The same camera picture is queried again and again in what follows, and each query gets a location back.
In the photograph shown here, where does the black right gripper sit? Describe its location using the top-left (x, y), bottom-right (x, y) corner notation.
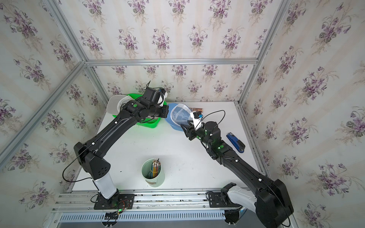
top-left (180, 119), bottom-right (213, 149)

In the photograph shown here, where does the light blue baseball cap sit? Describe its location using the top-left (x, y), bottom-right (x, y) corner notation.
top-left (165, 103), bottom-right (193, 132)

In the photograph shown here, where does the white baseball cap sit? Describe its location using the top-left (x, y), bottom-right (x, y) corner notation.
top-left (106, 95), bottom-right (129, 116)

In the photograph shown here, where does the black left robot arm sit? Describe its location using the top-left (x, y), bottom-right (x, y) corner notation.
top-left (74, 87), bottom-right (169, 200)

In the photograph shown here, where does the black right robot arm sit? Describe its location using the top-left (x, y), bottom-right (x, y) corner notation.
top-left (181, 121), bottom-right (294, 228)

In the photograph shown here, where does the green plastic basket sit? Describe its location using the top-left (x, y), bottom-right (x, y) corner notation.
top-left (112, 96), bottom-right (168, 130)

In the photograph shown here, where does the coloured pencils bundle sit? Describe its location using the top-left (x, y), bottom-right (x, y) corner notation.
top-left (148, 158), bottom-right (161, 179)

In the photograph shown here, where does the blue stapler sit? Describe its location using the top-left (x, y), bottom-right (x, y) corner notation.
top-left (226, 133), bottom-right (246, 153)

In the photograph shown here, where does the green pencil cup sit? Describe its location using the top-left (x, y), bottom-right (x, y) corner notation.
top-left (141, 158), bottom-right (165, 188)

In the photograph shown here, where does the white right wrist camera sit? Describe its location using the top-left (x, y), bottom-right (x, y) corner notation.
top-left (190, 111), bottom-right (203, 130)

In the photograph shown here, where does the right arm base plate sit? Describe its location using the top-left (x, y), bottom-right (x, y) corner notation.
top-left (206, 191), bottom-right (241, 208)

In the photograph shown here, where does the aluminium mounting rail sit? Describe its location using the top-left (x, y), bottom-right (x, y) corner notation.
top-left (52, 189), bottom-right (289, 213)

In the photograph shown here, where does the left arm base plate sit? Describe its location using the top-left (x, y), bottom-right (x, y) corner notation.
top-left (94, 193), bottom-right (135, 210)

